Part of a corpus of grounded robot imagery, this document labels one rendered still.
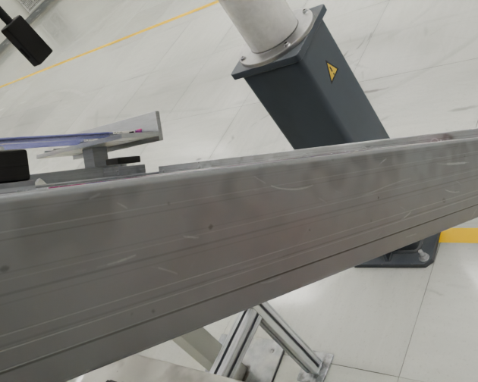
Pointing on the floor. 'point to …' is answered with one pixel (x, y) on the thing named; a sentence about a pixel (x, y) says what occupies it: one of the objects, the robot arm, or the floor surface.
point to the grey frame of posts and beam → (288, 339)
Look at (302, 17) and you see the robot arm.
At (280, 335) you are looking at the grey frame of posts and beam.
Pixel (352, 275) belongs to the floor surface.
